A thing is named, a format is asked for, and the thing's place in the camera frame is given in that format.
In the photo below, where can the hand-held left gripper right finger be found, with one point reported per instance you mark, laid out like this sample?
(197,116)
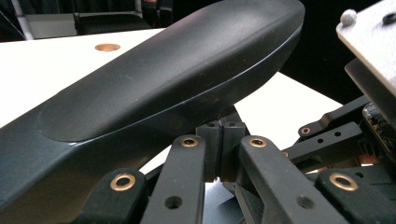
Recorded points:
(231,146)

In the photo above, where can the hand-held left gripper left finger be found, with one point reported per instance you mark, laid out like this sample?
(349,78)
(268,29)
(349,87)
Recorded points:
(213,146)

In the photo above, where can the dark grey stapler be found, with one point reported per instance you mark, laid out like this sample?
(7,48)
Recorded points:
(162,77)

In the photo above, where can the round copper table cap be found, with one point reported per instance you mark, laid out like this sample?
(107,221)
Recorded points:
(107,47)

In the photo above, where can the black chair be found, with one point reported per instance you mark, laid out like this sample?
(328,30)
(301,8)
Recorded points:
(109,23)

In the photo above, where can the white metal stand pole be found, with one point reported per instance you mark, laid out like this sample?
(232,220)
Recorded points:
(21,21)

